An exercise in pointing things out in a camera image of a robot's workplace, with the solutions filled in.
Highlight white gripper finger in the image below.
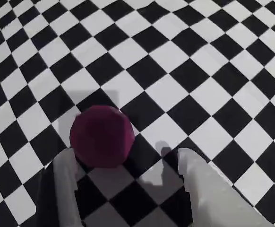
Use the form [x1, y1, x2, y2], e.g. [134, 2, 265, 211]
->
[178, 148, 275, 227]

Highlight pink faceted ball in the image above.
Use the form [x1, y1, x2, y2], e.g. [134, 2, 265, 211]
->
[69, 105, 135, 169]

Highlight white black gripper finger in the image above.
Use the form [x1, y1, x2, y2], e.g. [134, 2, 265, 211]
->
[34, 148, 84, 227]

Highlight black white checkerboard mat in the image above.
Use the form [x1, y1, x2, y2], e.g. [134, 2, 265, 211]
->
[0, 0, 275, 227]

